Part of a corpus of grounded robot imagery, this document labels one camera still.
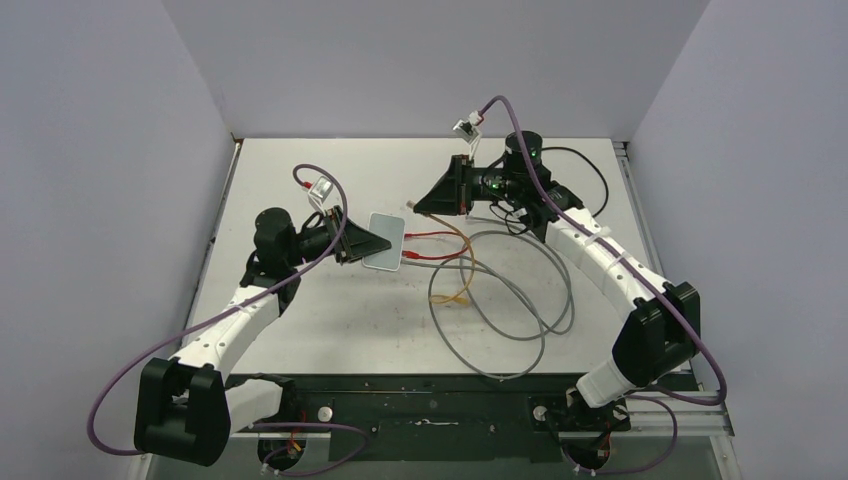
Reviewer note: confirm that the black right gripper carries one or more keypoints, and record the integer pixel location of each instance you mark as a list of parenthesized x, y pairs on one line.
[(451, 196)]

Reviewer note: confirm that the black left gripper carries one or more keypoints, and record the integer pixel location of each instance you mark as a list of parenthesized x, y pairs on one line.
[(355, 243)]

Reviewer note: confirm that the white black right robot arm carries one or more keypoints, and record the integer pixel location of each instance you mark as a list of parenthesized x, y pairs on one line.
[(659, 318)]

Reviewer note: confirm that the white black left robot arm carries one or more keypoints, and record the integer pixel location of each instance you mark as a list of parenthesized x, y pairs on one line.
[(186, 409)]

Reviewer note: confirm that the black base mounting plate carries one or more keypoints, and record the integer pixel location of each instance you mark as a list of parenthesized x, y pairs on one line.
[(445, 417)]

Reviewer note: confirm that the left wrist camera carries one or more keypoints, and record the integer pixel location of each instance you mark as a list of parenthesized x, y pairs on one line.
[(318, 192)]

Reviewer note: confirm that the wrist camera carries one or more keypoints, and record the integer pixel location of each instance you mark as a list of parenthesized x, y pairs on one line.
[(468, 130), (318, 192)]

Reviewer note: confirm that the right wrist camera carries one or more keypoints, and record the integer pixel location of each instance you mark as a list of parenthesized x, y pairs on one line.
[(468, 130)]

